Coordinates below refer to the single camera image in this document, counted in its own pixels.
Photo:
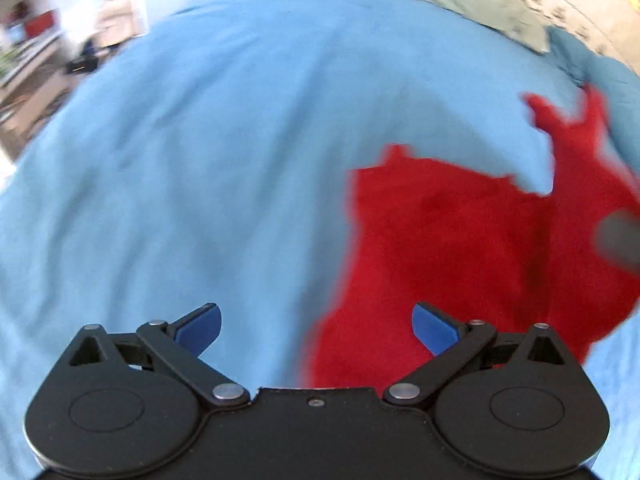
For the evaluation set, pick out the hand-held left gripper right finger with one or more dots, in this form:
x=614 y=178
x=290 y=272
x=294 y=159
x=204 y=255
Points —
x=432 y=327

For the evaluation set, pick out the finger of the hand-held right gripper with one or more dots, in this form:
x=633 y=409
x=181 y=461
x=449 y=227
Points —
x=620 y=240

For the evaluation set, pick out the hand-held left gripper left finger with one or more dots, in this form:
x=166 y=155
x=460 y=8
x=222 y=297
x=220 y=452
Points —
x=200 y=330

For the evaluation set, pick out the red long-sleeved sweater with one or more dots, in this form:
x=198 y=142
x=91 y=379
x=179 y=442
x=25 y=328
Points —
x=450 y=240

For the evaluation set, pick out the bed with blue sheet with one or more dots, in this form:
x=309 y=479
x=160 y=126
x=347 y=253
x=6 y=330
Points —
x=190 y=160

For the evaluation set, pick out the pale green pillow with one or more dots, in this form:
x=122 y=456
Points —
x=465 y=0

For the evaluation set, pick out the white shelf unit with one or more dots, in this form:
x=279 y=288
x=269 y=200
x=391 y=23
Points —
x=35 y=60

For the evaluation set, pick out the red box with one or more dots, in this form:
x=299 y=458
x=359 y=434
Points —
x=40 y=22

